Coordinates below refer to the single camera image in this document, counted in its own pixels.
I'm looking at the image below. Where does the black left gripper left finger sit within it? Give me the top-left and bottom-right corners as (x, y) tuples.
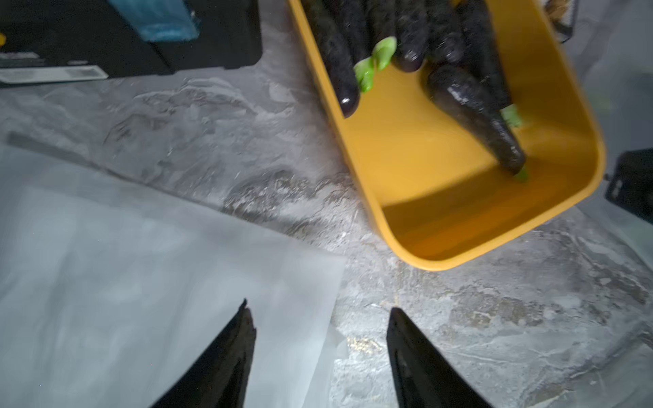
(153, 303), (257, 408)

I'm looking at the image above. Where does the pile of toy eggplants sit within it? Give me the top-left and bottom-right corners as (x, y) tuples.
(301, 1), (527, 180)

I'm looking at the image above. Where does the clear zip-top bag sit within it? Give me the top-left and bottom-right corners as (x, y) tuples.
(563, 1), (652, 175)

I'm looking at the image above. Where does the small black picture card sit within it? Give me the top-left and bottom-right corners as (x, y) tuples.
(542, 0), (579, 44)

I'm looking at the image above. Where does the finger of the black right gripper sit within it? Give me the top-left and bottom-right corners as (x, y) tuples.
(605, 148), (652, 224)

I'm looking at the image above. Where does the yellow plastic bin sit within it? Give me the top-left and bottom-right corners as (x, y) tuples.
(289, 1), (606, 271)

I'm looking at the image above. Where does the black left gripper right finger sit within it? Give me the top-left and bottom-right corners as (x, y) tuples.
(386, 307), (490, 407)

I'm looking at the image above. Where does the stack of clear zip-top bags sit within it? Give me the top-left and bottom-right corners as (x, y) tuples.
(1, 134), (346, 407)

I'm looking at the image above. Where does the black toolbox with blue latches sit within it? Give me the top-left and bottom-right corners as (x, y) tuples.
(1, 1), (263, 88)

